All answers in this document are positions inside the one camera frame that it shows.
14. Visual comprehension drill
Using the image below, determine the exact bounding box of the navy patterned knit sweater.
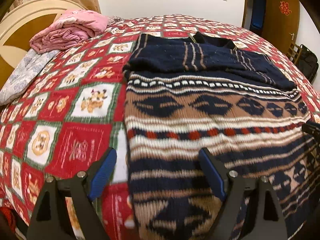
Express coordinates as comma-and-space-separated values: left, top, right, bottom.
123, 33, 319, 239

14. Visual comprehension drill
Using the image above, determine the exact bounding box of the black bag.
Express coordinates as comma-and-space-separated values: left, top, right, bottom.
296, 44, 319, 82

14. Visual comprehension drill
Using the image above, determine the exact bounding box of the wooden chair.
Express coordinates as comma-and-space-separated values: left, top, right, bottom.
286, 41, 302, 64

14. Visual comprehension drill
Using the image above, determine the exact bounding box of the red patchwork bear bedspread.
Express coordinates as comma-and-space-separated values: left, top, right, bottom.
1, 14, 319, 239

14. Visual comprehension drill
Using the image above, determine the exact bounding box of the brown wooden door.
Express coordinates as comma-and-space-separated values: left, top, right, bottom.
242, 0, 300, 53

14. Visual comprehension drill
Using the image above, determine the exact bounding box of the red door decoration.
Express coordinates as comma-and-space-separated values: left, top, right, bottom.
279, 1, 292, 16

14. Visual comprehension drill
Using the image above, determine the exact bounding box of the grey floral pillow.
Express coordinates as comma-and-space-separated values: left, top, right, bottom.
1, 48, 60, 106

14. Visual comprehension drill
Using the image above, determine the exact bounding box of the folded pink quilt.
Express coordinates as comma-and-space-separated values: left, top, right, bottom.
29, 9, 110, 54

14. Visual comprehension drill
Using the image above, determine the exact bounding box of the cream and gold headboard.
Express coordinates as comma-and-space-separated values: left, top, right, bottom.
1, 0, 85, 86

